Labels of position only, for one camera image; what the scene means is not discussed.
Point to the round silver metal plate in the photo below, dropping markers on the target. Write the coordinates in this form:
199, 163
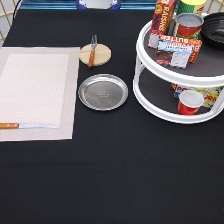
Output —
103, 92

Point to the wooden handled fork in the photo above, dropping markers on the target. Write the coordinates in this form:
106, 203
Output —
92, 53

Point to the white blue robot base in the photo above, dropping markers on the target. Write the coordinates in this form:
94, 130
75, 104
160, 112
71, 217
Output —
98, 4

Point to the white two-tier turntable shelf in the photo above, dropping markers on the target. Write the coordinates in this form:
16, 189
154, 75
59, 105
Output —
206, 72

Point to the round wooden coaster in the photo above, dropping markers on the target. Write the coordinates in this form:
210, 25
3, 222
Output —
102, 54

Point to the red plastic cup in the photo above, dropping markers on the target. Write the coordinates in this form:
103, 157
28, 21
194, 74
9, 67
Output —
189, 102

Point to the beige woven placemat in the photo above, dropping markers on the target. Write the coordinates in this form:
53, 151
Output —
38, 89

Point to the brown chocolate pudding box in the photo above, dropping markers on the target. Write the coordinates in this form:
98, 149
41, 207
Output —
173, 53

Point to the orange butter box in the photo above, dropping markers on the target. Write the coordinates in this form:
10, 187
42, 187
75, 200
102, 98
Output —
194, 42

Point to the yellow popcorn box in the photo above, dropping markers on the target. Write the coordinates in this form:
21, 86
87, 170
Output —
210, 94

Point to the red raisins box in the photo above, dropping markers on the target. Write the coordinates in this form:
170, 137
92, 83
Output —
162, 17

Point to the red tin can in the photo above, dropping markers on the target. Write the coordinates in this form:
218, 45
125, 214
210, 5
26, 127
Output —
188, 25

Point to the yellow green can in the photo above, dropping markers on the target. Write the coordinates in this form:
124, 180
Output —
191, 6

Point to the black bowl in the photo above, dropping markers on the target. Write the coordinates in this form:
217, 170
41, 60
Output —
212, 31

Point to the wooden handled knife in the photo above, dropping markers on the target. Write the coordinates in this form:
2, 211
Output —
20, 125

